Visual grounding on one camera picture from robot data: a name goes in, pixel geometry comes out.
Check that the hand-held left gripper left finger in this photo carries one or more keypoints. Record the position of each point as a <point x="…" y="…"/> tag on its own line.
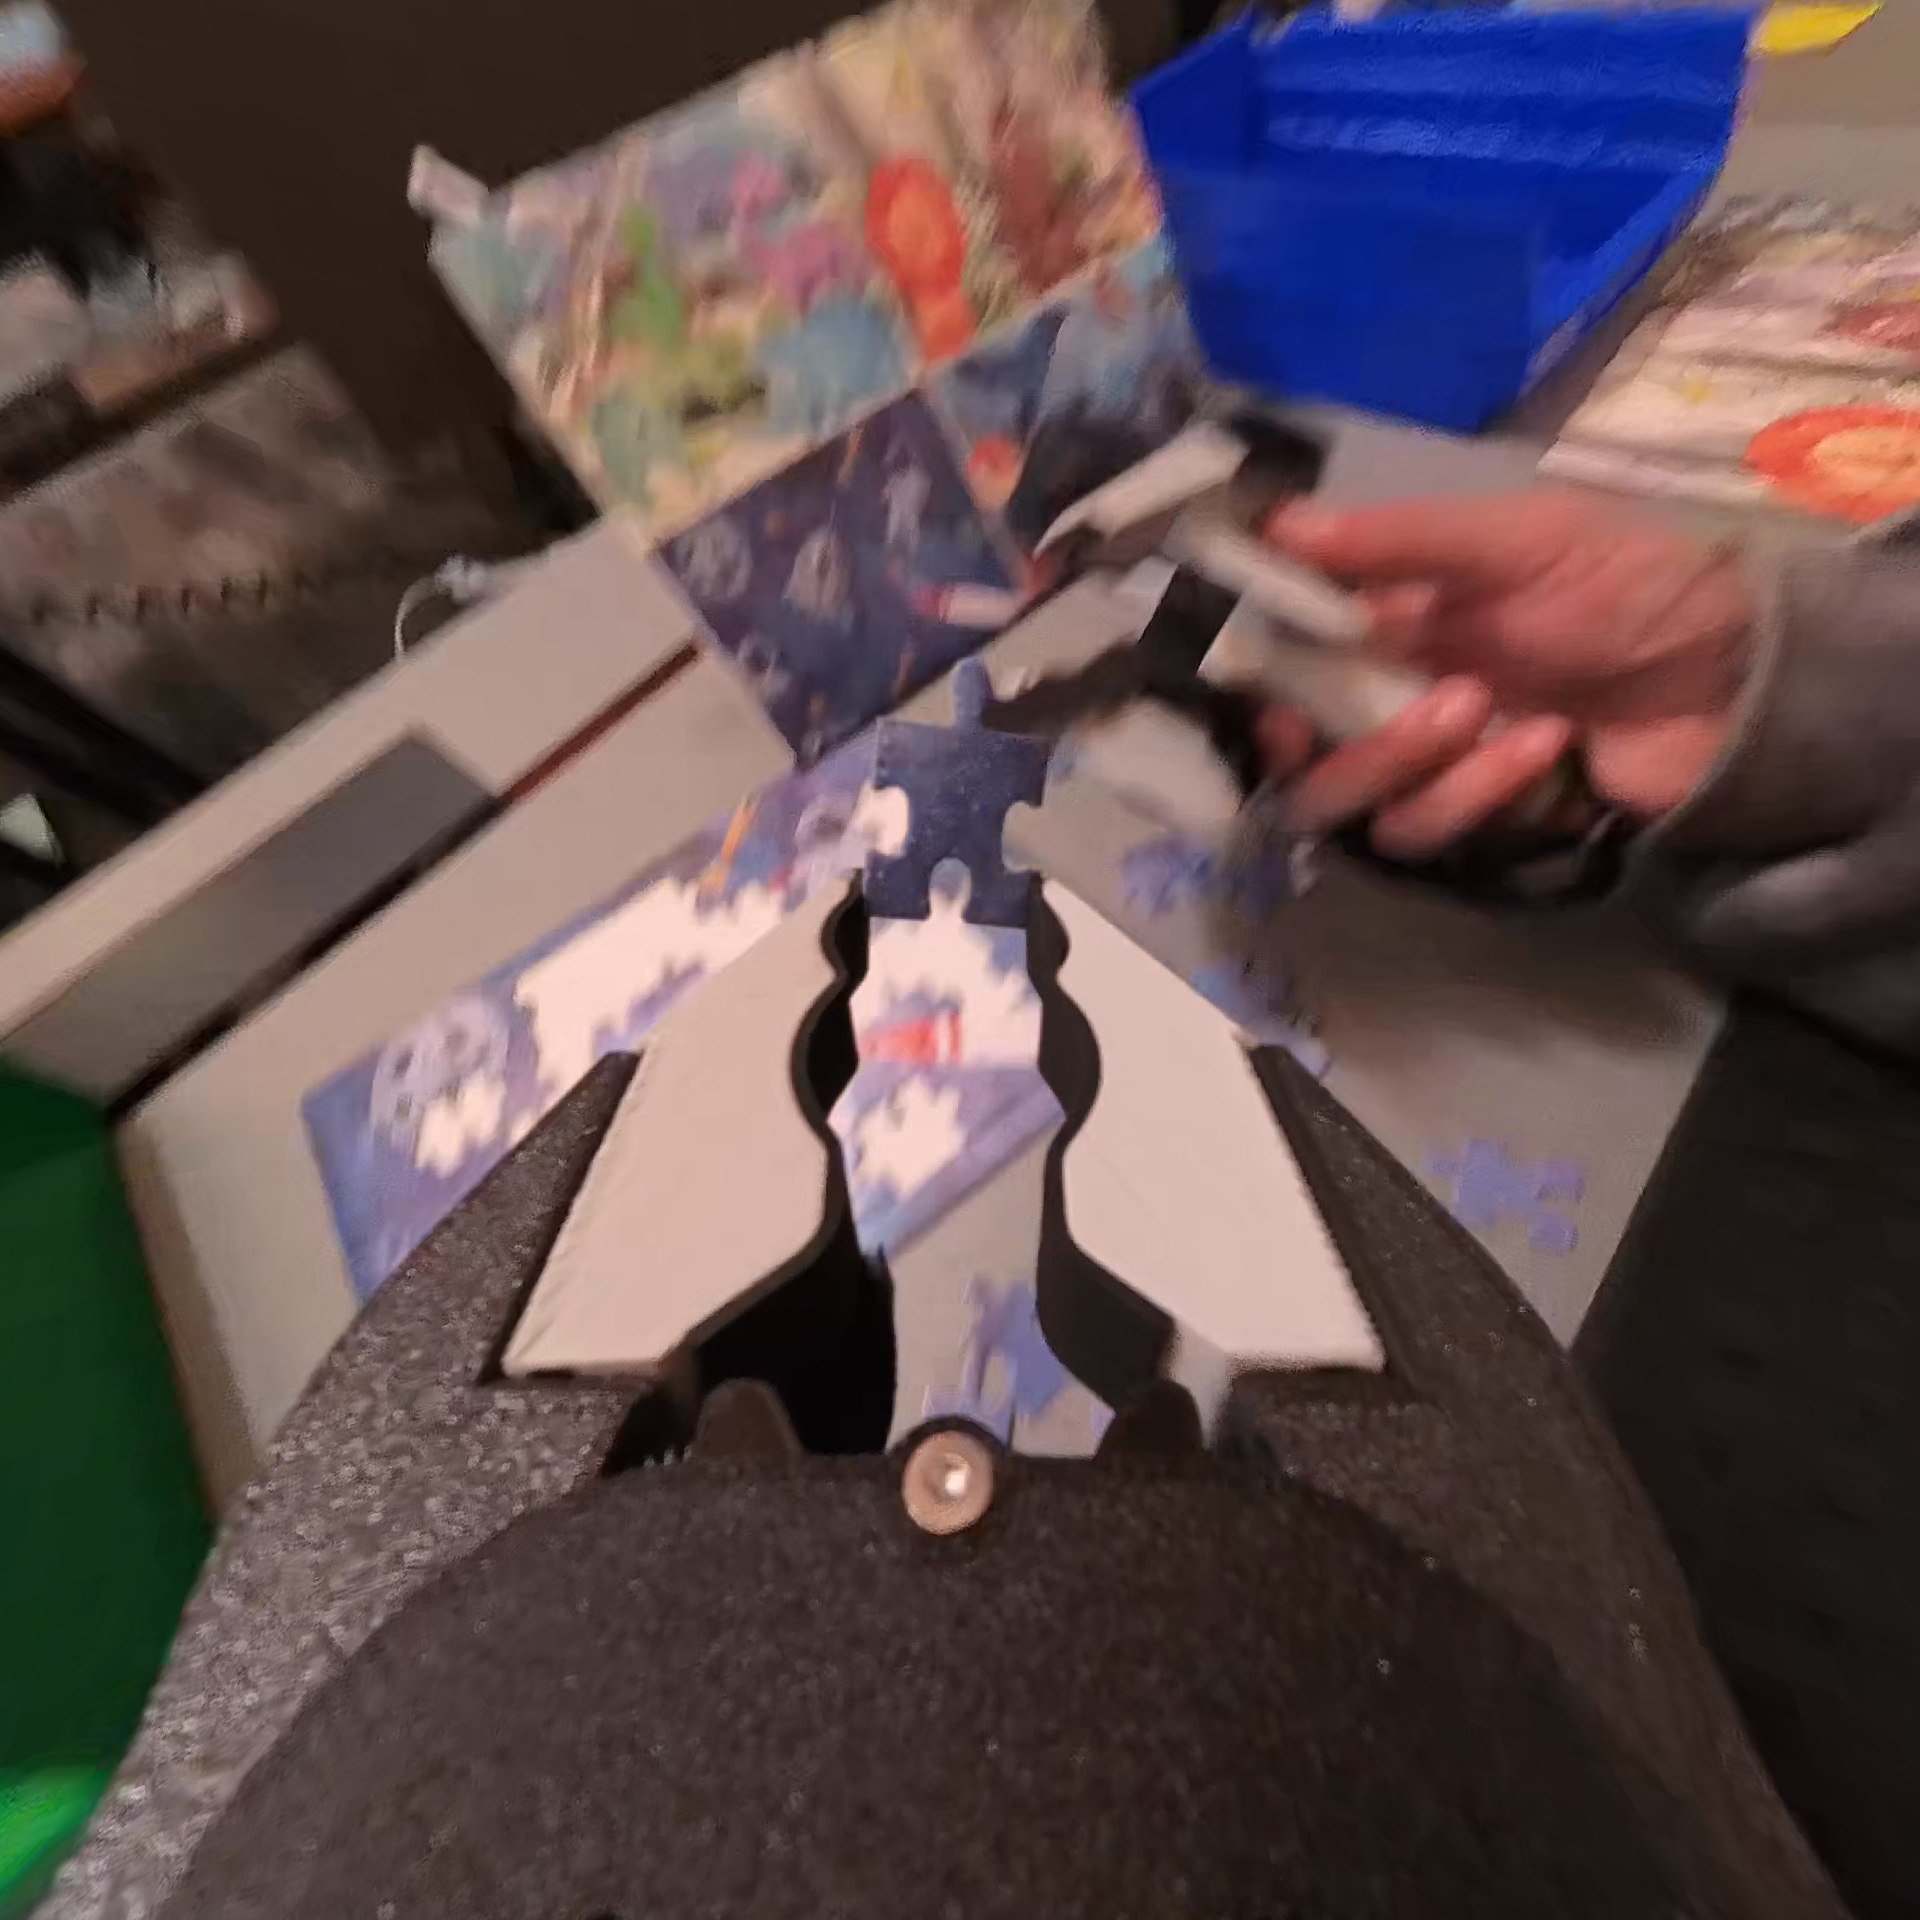
<point x="675" y="1201"/>

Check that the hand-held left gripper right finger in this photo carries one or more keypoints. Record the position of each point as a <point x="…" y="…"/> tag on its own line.
<point x="1217" y="1201"/>

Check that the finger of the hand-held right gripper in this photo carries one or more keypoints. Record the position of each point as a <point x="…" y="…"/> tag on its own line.
<point x="1142" y="493"/>

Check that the space puzzle board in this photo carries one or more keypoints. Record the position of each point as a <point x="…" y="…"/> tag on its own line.
<point x="451" y="1080"/>

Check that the dark blue jigsaw puzzle piece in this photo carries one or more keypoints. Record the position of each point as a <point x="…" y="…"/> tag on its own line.
<point x="952" y="794"/>

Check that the puzzle pieces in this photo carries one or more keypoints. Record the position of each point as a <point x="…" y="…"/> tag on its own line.
<point x="1505" y="1193"/>

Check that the person's right forearm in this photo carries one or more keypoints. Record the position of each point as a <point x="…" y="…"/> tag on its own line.
<point x="1800" y="781"/>

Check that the grey desk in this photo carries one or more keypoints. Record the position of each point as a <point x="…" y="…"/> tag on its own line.
<point x="1501" y="1020"/>

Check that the person's right hand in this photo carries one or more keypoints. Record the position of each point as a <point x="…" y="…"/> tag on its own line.
<point x="1575" y="646"/>

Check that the illustrated puzzle box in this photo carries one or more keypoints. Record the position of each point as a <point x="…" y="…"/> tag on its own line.
<point x="840" y="568"/>

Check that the blue plastic bin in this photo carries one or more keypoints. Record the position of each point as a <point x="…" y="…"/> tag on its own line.
<point x="1426" y="227"/>

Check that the dark grey flat panel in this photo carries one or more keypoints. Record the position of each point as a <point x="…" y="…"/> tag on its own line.
<point x="268" y="885"/>

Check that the green plastic bin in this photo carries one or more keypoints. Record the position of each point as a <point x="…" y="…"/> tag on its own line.
<point x="77" y="1426"/>

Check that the lion puzzle board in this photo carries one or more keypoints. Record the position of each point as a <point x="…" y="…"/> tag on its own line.
<point x="1772" y="345"/>

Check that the yellow paper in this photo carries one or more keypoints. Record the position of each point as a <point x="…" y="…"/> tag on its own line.
<point x="1817" y="25"/>

